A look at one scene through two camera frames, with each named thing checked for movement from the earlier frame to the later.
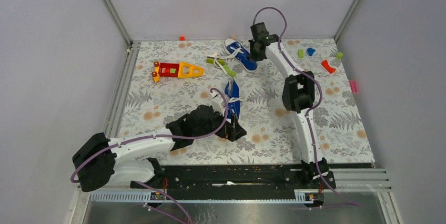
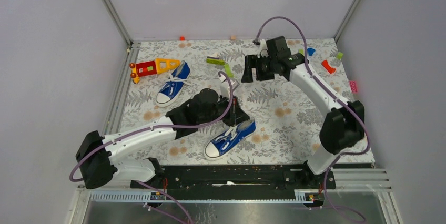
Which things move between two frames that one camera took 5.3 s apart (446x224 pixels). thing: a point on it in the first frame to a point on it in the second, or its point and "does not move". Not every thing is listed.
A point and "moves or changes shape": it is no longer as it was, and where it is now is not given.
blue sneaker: x=240 y=54 to x=170 y=89
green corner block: x=339 y=55 does not move
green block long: x=211 y=60 does not move
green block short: x=231 y=73 does not move
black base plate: x=244 y=178 does not move
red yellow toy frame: x=181 y=70 to x=159 y=65
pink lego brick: x=353 y=86 does not move
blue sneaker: x=232 y=90 moves or changes shape
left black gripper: x=231 y=131 to x=236 y=114
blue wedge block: x=311 y=51 does not move
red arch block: x=325 y=63 does not move
